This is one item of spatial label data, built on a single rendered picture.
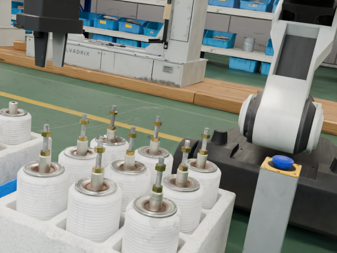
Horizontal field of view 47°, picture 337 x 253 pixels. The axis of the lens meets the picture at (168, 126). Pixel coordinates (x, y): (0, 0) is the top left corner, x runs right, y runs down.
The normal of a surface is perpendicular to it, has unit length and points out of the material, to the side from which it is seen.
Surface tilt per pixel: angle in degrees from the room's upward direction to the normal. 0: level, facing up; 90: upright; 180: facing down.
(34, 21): 90
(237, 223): 0
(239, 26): 90
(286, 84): 64
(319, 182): 46
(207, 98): 90
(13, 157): 90
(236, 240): 0
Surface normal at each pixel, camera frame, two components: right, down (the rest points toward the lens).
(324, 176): -0.18, -0.53
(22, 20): -0.59, 0.15
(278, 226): -0.40, 0.20
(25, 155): 0.92, 0.22
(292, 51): -0.29, -0.23
